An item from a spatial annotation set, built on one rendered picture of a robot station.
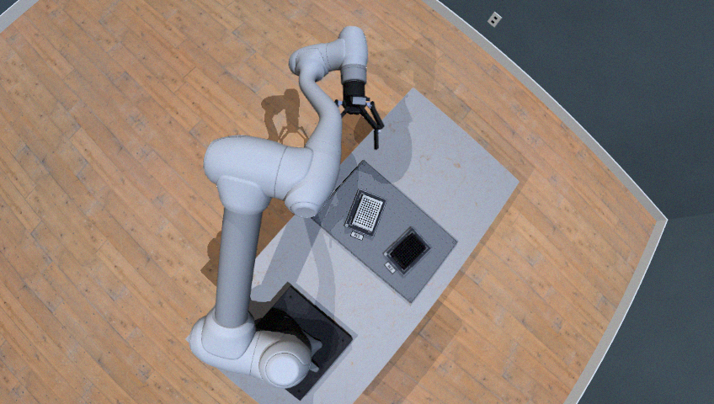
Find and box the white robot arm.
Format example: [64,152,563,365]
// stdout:
[189,26,368,389]

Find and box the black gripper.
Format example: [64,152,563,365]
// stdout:
[334,81,384,150]

